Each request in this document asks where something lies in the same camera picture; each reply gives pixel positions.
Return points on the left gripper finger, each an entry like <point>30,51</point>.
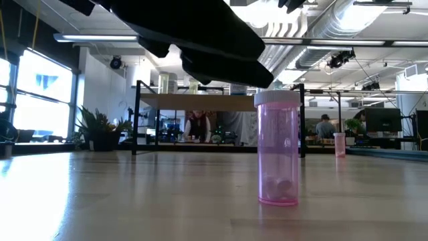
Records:
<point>230,70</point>
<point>194,26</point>

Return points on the large clear medicine bottle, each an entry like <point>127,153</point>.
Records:
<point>173,83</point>

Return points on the small white bottle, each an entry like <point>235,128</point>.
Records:
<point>277,85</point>

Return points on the wooden shelf black legs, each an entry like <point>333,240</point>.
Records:
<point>200,102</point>

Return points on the small red medicine bottle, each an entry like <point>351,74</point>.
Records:
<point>339,144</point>

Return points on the short ceiling light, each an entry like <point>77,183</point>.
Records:
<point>97,37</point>

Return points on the small decorated tree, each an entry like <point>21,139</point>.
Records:
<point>219,133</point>

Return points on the person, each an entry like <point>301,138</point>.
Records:
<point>198,125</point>
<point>324,127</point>
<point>360,115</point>

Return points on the small potted green plant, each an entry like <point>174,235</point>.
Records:
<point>100,129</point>

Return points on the black track light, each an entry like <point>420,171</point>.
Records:
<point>341,58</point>

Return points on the long ceiling light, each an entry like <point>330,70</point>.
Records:
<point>347,42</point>

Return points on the small potted office plant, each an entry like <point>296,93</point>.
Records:
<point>352,124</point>

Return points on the black computer monitor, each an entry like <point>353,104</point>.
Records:
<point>382,119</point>

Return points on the black ceiling camera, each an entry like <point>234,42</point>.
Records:
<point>115,62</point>

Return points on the silver ventilation duct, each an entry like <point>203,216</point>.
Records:
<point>321,26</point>

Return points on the black aluminium table frame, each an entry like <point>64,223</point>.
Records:
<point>50,147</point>

